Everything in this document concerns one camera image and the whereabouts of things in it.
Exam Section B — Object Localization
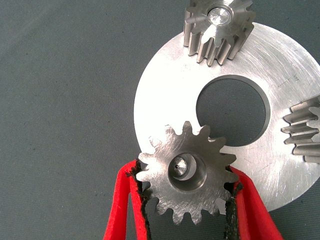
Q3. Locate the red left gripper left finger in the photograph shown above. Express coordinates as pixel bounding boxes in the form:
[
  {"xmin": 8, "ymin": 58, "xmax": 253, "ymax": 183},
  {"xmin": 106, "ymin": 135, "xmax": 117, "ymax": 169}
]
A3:
[{"xmin": 102, "ymin": 159, "xmax": 152, "ymax": 240}]

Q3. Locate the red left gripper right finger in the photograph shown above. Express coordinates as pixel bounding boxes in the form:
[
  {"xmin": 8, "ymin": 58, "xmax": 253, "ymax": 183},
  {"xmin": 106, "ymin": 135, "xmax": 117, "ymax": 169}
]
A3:
[{"xmin": 223, "ymin": 165, "xmax": 285, "ymax": 240}]

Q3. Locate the small steel planetary gear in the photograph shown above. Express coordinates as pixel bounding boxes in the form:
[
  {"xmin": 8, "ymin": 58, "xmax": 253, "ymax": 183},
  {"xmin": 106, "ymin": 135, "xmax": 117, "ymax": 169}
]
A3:
[
  {"xmin": 183, "ymin": 0, "xmax": 257, "ymax": 67},
  {"xmin": 135, "ymin": 120, "xmax": 240, "ymax": 226},
  {"xmin": 280, "ymin": 95, "xmax": 320, "ymax": 165}
]

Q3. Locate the round metal carrier plate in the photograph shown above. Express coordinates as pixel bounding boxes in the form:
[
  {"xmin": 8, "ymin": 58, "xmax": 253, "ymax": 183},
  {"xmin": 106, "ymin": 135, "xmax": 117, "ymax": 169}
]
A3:
[{"xmin": 133, "ymin": 21, "xmax": 320, "ymax": 213}]

